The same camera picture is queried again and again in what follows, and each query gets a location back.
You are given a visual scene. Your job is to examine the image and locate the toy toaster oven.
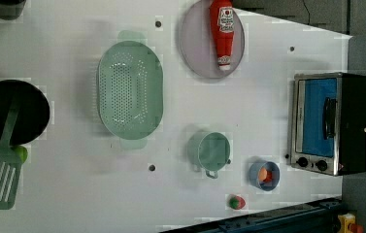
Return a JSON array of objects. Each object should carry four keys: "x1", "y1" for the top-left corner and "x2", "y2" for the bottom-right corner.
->
[{"x1": 289, "y1": 72, "x2": 366, "y2": 176}]

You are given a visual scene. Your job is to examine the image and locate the yellow emergency stop box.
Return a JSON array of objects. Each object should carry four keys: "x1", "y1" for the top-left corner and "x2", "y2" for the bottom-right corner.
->
[{"x1": 338, "y1": 213, "x2": 364, "y2": 233}]

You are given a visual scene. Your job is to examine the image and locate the orange toy egg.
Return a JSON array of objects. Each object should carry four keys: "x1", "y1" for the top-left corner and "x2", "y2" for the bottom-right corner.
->
[{"x1": 258, "y1": 168, "x2": 268, "y2": 182}]

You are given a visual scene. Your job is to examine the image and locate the red toy strawberry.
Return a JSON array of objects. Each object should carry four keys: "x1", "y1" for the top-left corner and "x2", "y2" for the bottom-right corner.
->
[{"x1": 228, "y1": 195, "x2": 246, "y2": 210}]

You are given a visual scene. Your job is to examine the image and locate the green pot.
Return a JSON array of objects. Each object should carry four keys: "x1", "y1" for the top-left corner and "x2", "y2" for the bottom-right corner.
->
[{"x1": 187, "y1": 130, "x2": 231, "y2": 179}]

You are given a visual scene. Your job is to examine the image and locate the red ketchup bottle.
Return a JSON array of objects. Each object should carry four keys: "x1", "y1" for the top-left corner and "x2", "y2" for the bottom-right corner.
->
[{"x1": 209, "y1": 0, "x2": 234, "y2": 71}]

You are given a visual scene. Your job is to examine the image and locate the grey round plate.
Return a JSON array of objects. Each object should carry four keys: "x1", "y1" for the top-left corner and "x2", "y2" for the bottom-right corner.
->
[{"x1": 179, "y1": 0, "x2": 245, "y2": 79}]

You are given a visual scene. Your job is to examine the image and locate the green oval colander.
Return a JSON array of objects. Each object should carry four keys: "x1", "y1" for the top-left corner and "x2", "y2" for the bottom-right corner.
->
[{"x1": 96, "y1": 30, "x2": 163, "y2": 150}]

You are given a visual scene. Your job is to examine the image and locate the small green toy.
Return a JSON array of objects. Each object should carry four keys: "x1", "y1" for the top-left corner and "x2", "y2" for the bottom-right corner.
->
[{"x1": 12, "y1": 146, "x2": 28, "y2": 163}]

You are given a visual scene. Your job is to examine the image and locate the green slotted spatula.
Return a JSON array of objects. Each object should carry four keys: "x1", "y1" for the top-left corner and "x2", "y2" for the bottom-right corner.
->
[{"x1": 0, "y1": 97, "x2": 22, "y2": 210}]

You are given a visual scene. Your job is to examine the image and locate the black round pan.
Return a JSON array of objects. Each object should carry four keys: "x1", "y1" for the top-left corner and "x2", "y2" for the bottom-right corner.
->
[{"x1": 0, "y1": 79, "x2": 50, "y2": 147}]

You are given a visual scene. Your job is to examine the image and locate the dark cup at corner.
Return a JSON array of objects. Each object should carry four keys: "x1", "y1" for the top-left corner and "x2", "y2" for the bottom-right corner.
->
[{"x1": 0, "y1": 0, "x2": 27, "y2": 20}]

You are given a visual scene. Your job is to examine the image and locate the blue metal frame rail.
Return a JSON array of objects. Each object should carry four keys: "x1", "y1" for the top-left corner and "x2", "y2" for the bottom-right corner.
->
[{"x1": 162, "y1": 198, "x2": 348, "y2": 233}]

